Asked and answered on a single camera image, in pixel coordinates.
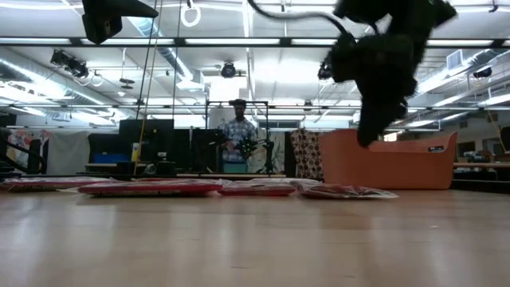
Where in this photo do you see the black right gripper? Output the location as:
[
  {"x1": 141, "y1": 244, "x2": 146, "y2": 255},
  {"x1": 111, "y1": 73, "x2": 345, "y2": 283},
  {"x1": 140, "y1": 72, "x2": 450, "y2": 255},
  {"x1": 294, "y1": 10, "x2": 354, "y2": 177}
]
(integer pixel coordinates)
[{"x1": 329, "y1": 33, "x2": 420, "y2": 148}]

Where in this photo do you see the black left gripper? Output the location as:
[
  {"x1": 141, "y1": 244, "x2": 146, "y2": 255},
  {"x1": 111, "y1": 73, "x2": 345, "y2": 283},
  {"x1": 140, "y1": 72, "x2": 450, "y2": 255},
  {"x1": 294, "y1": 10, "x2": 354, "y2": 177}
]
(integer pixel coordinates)
[{"x1": 81, "y1": 0, "x2": 159, "y2": 45}]

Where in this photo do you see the orange plastic basket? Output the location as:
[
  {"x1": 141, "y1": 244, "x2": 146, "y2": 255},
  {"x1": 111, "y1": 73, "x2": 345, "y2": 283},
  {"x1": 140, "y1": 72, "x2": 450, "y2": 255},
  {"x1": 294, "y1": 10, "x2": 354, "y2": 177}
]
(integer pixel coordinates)
[{"x1": 318, "y1": 128, "x2": 458, "y2": 191}]

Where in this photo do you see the brown dotted cloth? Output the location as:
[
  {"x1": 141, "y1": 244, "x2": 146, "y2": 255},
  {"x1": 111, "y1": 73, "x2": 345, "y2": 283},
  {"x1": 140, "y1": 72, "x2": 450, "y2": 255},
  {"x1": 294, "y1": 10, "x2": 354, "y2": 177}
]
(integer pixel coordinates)
[{"x1": 289, "y1": 128, "x2": 324, "y2": 180}]

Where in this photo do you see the wooden background table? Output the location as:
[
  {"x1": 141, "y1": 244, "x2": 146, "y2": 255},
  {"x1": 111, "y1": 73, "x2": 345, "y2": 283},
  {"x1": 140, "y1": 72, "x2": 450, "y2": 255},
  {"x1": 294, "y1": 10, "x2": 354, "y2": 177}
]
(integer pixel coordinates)
[{"x1": 453, "y1": 161, "x2": 510, "y2": 169}]

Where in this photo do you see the black overhead crossbar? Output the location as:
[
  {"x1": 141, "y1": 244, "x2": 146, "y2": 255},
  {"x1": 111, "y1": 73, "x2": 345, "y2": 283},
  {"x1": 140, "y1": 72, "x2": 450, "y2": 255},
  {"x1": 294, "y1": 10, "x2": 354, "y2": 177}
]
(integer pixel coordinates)
[{"x1": 0, "y1": 36, "x2": 510, "y2": 49}]

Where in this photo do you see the person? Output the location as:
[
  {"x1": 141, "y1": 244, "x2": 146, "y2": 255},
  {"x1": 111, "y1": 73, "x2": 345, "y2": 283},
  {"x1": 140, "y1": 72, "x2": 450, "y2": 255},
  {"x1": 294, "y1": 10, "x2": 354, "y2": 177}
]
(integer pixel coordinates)
[{"x1": 217, "y1": 98, "x2": 258, "y2": 175}]

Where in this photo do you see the blue box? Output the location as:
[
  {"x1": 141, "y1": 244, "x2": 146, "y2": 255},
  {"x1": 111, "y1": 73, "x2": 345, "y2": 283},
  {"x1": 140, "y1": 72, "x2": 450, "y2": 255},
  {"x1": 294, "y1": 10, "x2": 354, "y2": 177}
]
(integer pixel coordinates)
[{"x1": 93, "y1": 153, "x2": 120, "y2": 164}]

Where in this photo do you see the teal box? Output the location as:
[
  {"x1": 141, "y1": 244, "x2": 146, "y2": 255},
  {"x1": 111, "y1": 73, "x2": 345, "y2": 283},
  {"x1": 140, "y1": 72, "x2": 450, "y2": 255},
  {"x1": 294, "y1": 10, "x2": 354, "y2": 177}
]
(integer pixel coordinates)
[{"x1": 222, "y1": 161, "x2": 248, "y2": 175}]

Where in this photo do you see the grey hanging sheet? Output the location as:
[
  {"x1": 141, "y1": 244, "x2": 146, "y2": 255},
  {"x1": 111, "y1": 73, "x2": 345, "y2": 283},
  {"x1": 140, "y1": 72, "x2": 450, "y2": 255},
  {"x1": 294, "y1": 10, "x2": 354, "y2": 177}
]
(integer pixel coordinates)
[{"x1": 45, "y1": 131, "x2": 91, "y2": 175}]

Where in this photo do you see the colourful poster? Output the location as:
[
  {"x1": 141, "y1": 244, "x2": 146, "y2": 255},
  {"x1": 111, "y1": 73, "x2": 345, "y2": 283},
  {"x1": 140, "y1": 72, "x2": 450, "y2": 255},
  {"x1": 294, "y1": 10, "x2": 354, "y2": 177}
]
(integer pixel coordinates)
[{"x1": 7, "y1": 129, "x2": 51, "y2": 168}]

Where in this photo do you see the white hanging ring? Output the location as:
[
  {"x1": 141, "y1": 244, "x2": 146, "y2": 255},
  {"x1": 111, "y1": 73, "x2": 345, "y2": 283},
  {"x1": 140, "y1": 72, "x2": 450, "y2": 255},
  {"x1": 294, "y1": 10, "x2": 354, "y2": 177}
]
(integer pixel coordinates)
[{"x1": 180, "y1": 0, "x2": 202, "y2": 28}]

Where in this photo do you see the silver ceiling duct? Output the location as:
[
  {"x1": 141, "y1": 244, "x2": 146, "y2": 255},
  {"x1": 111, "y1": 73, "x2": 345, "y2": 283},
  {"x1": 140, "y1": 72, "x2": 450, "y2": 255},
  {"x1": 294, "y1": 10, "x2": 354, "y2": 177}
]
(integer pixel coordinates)
[{"x1": 127, "y1": 16, "x2": 206, "y2": 91}]

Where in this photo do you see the yellow hanging rope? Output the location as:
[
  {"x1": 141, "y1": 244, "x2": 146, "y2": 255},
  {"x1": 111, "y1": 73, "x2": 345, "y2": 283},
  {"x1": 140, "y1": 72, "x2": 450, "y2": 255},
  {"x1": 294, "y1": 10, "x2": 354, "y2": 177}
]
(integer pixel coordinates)
[{"x1": 133, "y1": 0, "x2": 160, "y2": 175}]

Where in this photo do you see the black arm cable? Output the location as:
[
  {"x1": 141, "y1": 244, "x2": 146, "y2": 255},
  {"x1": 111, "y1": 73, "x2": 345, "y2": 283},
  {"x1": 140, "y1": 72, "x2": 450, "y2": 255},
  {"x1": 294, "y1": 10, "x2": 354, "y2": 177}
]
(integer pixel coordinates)
[{"x1": 246, "y1": 0, "x2": 354, "y2": 37}]

